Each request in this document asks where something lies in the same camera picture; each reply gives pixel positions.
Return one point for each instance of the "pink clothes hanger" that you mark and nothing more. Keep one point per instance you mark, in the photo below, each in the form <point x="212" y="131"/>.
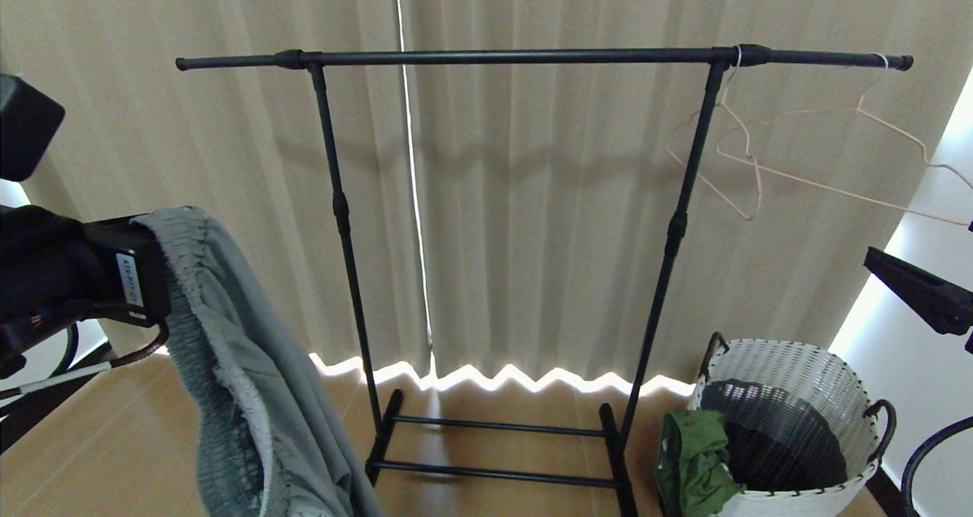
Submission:
<point x="752" y="163"/>
<point x="836" y="188"/>

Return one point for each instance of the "beige curtain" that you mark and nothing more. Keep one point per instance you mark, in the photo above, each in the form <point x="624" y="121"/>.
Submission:
<point x="532" y="198"/>

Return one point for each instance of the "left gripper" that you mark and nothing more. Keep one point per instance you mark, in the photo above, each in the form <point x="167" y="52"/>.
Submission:
<point x="114" y="274"/>

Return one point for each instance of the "white laundry basket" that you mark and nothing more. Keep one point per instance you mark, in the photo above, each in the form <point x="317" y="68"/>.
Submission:
<point x="790" y="365"/>

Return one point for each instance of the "pale grey shorts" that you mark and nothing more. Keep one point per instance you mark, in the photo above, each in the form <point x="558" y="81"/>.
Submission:
<point x="251" y="395"/>

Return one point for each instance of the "green garment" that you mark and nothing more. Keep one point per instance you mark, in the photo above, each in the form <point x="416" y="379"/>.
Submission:
<point x="695" y="464"/>

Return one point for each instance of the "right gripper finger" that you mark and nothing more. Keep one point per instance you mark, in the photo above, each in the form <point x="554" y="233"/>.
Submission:
<point x="939" y="300"/>

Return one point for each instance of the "black clothes rack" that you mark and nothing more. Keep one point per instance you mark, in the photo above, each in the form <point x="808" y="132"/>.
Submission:
<point x="532" y="55"/>

